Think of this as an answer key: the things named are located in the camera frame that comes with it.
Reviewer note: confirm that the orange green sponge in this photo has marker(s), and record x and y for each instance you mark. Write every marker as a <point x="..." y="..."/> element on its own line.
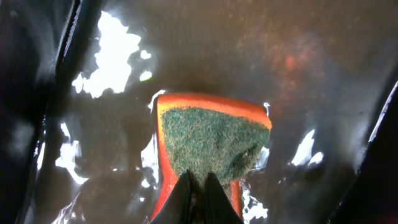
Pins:
<point x="203" y="134"/>

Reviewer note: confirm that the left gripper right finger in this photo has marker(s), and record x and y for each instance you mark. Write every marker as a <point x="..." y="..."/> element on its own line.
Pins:
<point x="218" y="209"/>

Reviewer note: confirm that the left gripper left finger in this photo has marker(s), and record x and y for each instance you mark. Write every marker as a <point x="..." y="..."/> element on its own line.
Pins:
<point x="176" y="209"/>

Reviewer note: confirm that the black water basin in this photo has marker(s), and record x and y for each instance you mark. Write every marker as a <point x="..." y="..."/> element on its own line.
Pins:
<point x="81" y="82"/>

